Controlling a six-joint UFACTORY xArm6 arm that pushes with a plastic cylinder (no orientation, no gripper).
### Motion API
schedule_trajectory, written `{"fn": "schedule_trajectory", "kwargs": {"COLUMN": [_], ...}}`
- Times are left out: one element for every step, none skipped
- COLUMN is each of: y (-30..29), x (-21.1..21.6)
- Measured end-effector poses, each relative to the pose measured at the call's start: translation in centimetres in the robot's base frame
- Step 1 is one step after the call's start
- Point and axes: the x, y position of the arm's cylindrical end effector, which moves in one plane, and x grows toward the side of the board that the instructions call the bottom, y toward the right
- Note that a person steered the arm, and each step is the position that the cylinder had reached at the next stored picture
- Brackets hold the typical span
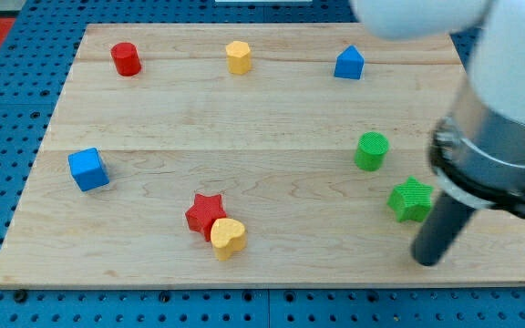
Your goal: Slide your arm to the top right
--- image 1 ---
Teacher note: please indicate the red star block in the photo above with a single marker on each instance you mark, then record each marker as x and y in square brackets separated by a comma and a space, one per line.
[204, 211]

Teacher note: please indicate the green star block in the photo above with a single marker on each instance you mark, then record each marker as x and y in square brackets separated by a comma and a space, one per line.
[411, 200]

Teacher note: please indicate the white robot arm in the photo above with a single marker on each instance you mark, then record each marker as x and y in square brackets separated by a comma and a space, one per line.
[496, 67]

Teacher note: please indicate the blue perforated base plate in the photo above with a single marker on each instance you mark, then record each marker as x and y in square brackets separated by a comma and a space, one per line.
[34, 61]

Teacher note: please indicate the green cylinder block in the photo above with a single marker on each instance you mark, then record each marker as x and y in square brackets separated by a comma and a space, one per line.
[371, 151]

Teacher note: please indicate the yellow hexagon block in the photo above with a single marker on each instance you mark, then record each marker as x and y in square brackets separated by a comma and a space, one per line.
[238, 55]

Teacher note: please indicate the wooden board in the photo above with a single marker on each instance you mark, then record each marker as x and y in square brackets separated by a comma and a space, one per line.
[278, 143]

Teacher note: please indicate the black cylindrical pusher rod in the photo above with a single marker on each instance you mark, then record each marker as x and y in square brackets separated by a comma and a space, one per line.
[443, 224]

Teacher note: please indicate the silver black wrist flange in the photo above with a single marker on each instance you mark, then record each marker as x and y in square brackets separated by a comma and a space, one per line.
[478, 155]

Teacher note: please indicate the blue cube block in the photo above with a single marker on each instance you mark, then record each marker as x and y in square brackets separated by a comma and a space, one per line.
[87, 169]

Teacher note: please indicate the red cylinder block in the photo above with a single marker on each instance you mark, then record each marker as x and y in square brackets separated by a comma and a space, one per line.
[126, 59]

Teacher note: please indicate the blue triangle block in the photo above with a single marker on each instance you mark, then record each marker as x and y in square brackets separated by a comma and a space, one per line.
[349, 64]

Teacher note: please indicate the yellow heart block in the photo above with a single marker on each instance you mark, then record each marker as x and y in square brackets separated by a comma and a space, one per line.
[227, 237]

